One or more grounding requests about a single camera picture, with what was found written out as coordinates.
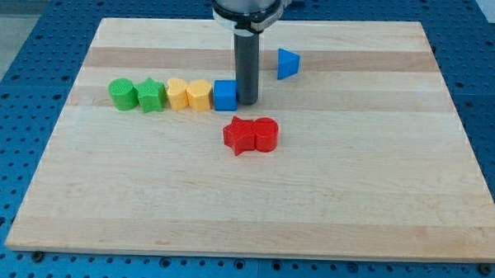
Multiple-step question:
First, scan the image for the red star block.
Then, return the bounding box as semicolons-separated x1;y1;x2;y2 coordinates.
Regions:
222;116;255;156

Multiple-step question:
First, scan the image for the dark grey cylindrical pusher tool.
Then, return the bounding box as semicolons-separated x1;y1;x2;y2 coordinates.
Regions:
233;35;260;106

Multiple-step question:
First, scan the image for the yellow hexagon block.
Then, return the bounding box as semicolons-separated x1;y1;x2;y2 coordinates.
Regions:
186;79;212;112

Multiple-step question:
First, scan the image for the green star block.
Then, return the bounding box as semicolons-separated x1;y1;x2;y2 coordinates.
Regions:
134;78;167;113

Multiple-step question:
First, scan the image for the green cylinder block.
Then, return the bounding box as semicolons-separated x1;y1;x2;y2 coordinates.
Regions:
108;78;139;111

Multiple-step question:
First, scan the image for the red cylinder block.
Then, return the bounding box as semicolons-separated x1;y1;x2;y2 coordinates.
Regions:
252;117;279;152

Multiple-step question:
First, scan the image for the blue triangle block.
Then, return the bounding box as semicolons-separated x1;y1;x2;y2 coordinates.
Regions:
277;49;301;80

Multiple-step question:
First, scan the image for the blue cube block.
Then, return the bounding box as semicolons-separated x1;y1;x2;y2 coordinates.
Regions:
213;79;238;111

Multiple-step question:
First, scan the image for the wooden board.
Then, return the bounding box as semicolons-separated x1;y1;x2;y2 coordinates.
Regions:
5;17;495;263

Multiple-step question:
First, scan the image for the yellow heart block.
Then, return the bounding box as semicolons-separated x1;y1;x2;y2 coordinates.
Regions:
167;77;189;111

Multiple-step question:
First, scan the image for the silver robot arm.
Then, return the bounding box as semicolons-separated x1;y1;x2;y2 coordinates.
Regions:
212;0;293;37

